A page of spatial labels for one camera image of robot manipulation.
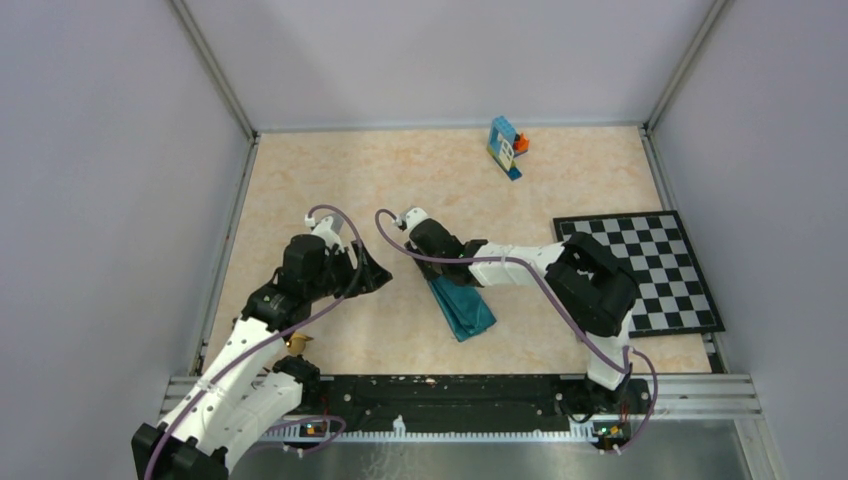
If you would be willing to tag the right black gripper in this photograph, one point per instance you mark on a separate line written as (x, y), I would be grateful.
(429, 274)

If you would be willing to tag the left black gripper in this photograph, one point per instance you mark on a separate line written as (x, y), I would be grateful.
(371, 276)

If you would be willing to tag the teal cloth napkin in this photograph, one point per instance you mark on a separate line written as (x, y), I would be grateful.
(466, 313)

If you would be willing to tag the colourful toy block house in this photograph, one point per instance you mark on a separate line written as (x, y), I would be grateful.
(505, 144)

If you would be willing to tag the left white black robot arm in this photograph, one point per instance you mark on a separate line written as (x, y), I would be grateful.
(224, 414)

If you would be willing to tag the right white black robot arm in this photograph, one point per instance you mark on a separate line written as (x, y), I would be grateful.
(583, 279)

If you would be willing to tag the gold spoon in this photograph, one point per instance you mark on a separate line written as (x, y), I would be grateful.
(297, 343)

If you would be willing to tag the black white checkerboard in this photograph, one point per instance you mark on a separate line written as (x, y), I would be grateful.
(674, 298)

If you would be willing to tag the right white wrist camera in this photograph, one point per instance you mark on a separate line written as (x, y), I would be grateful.
(410, 218)

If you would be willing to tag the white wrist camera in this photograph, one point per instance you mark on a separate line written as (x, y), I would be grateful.
(327, 228)
(410, 218)

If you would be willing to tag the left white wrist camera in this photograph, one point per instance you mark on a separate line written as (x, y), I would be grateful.
(327, 228)

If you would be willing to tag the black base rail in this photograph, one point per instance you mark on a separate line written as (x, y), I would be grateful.
(467, 409)

